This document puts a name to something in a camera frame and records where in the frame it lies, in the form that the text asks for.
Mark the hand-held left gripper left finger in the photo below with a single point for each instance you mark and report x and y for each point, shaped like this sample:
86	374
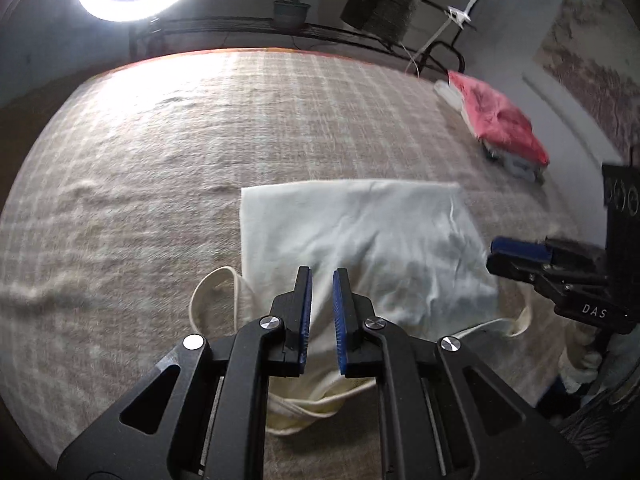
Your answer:
292	340

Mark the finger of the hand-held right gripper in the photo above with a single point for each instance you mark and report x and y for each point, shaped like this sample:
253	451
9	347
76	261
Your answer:
520	249
517	267

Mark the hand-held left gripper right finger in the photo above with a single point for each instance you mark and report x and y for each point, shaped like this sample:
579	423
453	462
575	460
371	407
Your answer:
350	340

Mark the white tank top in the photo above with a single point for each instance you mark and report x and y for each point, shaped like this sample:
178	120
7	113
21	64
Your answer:
360	230

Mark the person's right forearm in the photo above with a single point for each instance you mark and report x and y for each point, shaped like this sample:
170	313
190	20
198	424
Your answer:
582	360

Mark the folded grey clothes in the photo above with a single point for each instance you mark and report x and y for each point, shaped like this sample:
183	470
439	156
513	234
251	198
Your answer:
520	170

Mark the black metal clothes rack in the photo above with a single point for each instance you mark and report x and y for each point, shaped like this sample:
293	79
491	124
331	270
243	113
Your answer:
225	25

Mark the dark patterned cloth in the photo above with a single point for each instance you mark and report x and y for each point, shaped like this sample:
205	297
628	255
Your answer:
605	410

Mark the folded pink shirt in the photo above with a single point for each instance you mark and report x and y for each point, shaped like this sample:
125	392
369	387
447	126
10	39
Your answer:
495	115

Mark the potted plant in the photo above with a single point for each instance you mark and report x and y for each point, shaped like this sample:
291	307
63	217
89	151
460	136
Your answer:
290	12

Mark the black metal chair frame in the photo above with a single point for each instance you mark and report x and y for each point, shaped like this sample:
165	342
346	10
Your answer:
445	55

